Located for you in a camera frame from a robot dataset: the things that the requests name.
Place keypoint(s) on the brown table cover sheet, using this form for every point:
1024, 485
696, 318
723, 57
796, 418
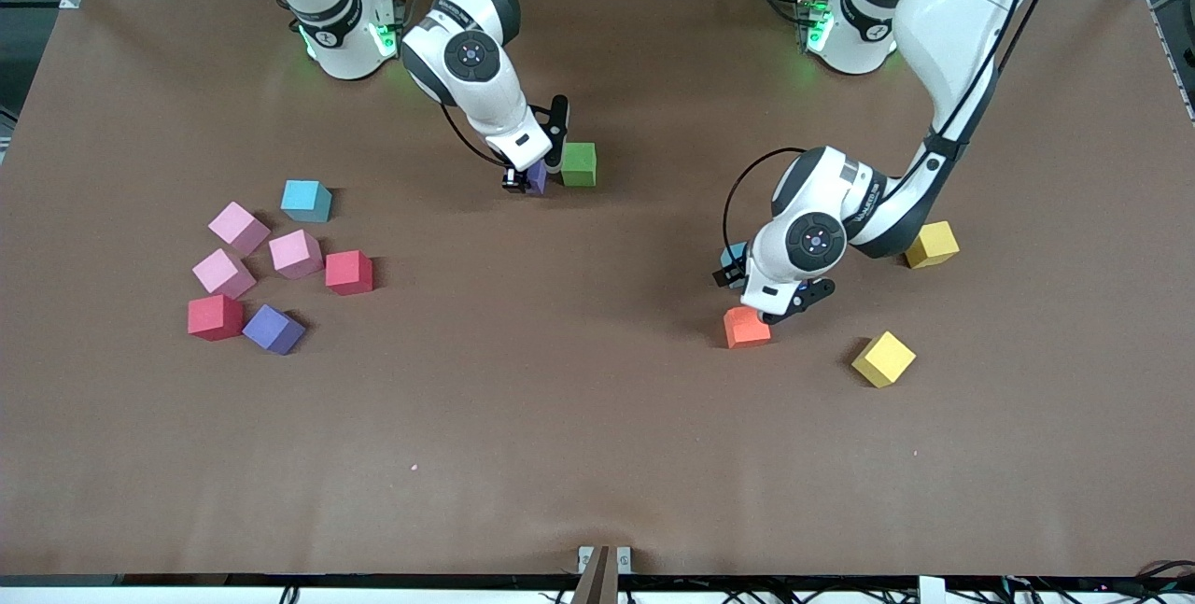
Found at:
597, 417

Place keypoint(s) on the light blue foam cube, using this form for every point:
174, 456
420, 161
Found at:
305, 201
734, 254

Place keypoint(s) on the metal post bracket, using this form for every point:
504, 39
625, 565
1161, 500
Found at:
604, 576

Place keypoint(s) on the purple foam cube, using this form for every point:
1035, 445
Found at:
273, 330
537, 177

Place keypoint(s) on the pink foam cube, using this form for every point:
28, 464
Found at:
296, 254
223, 273
238, 228

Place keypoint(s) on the orange foam cube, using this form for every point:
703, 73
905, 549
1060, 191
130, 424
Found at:
744, 329

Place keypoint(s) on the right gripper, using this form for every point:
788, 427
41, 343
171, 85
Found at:
514, 180

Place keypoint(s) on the yellow foam cube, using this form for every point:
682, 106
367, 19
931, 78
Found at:
883, 359
931, 245

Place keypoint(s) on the white label tag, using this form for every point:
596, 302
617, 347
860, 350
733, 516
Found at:
931, 591

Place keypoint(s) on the red foam cube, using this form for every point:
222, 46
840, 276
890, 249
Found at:
348, 273
215, 317

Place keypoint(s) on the green foam cube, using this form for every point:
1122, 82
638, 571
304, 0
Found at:
579, 164

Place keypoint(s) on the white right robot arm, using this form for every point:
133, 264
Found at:
471, 55

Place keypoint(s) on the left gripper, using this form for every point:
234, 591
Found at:
727, 274

